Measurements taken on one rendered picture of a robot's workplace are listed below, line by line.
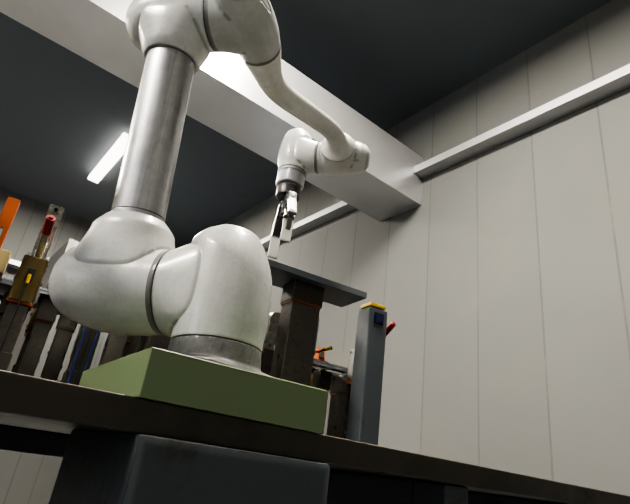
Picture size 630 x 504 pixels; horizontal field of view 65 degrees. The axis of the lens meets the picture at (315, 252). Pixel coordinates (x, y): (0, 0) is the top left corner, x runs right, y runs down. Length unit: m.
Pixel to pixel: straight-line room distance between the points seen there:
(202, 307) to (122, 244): 0.19
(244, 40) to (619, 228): 2.26
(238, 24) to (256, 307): 0.61
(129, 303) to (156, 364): 0.24
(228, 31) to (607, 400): 2.28
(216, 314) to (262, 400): 0.16
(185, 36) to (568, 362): 2.34
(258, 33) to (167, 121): 0.28
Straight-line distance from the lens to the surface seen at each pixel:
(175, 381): 0.67
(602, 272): 2.89
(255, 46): 1.18
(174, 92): 1.09
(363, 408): 1.50
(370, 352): 1.53
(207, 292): 0.81
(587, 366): 2.79
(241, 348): 0.79
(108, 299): 0.89
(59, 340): 1.58
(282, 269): 1.38
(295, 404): 0.76
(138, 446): 0.65
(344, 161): 1.52
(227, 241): 0.85
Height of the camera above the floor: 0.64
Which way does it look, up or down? 24 degrees up
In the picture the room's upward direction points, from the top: 8 degrees clockwise
